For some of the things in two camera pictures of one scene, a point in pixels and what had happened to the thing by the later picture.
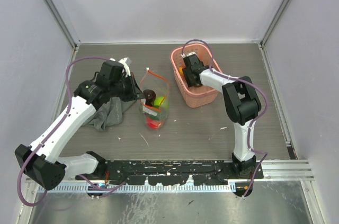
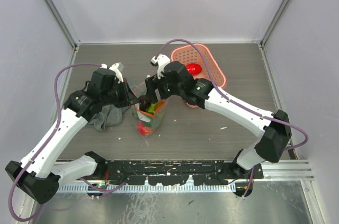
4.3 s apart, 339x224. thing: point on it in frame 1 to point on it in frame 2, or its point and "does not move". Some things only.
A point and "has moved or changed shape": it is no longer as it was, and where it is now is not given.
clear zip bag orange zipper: [154, 107] has moved or changed shape
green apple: [161, 101] to [151, 108]
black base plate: [170, 172] does not move
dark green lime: [160, 116] to [150, 124]
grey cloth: [108, 114] does not move
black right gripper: [187, 72] to [151, 83]
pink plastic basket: [195, 96] does not move
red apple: [153, 124] to [143, 130]
